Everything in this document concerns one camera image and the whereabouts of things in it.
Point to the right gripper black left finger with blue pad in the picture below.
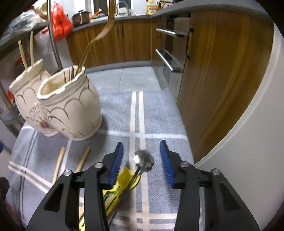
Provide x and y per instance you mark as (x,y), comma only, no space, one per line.
(59,209)

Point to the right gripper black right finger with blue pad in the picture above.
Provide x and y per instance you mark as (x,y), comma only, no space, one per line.
(224,208)

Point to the wooden chopstick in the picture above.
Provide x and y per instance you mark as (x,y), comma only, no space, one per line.
(58,164)
(32,48)
(83,160)
(22,54)

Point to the yellow plastic fork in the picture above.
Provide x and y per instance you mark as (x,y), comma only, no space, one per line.
(111,197)

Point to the silver metal spoon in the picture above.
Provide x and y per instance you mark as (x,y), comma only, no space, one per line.
(144,162)

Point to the wooden kitchen cabinets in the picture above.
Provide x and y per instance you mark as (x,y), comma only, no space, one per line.
(226,56)

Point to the kitchen sink faucet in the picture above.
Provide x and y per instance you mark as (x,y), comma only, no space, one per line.
(122,9)

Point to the white ceramic double utensil holder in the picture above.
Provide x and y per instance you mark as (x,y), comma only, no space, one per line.
(66,102)

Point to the grey checked table cloth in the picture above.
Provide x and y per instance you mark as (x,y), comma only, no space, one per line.
(138,120)

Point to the built-in steel oven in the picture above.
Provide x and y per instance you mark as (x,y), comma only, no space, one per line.
(170,54)

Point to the red plastic bag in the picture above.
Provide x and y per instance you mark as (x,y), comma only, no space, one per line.
(61,24)

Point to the golden fork in holder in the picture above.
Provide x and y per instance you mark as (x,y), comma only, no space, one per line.
(101,35)

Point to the electric rice cooker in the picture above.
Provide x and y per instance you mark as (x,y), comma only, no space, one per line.
(81,18)

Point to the yellow oil bottle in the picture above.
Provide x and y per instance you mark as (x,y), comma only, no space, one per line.
(151,7)

